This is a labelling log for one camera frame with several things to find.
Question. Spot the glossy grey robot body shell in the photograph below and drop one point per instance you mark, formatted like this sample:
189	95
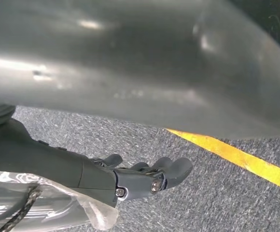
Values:
130	48

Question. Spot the yellow floor tape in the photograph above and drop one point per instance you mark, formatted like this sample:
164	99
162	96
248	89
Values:
238	158

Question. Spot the clear plastic sheet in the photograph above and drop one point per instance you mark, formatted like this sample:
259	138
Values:
101	214

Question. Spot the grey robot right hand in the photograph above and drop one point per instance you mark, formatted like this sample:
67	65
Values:
57	163

